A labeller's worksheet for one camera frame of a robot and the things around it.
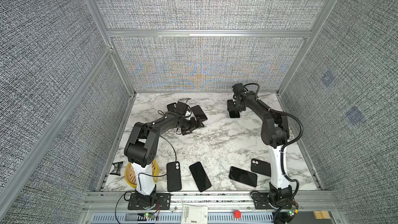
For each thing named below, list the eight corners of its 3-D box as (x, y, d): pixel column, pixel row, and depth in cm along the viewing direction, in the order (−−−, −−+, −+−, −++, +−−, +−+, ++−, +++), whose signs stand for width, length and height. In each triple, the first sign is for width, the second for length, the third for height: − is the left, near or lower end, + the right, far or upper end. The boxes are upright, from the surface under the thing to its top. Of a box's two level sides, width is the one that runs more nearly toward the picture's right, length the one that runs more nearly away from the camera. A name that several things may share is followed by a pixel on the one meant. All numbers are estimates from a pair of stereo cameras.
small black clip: (111, 176, 83) (109, 174, 80) (114, 164, 87) (112, 162, 84) (120, 175, 83) (118, 173, 81) (122, 163, 87) (120, 161, 85)
